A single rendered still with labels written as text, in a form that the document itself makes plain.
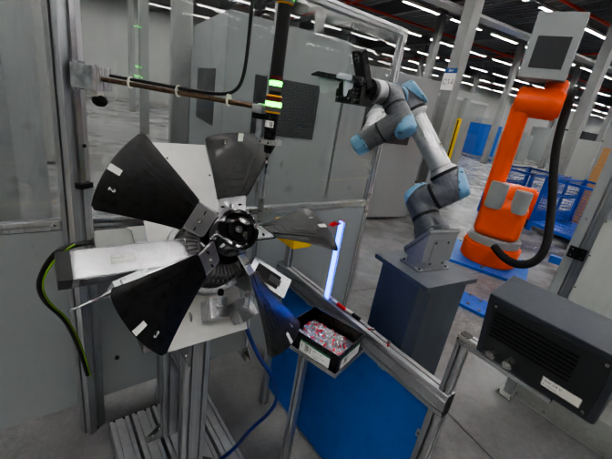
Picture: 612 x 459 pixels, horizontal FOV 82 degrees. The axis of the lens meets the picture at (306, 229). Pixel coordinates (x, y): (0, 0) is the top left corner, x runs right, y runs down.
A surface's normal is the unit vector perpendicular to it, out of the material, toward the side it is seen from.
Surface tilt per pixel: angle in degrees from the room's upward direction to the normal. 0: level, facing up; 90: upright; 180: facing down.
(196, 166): 50
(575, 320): 15
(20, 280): 90
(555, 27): 90
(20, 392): 90
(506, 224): 90
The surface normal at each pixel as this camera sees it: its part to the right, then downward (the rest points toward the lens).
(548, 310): -0.06, -0.87
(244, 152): -0.02, -0.41
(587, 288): -0.79, 0.10
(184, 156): 0.55, -0.32
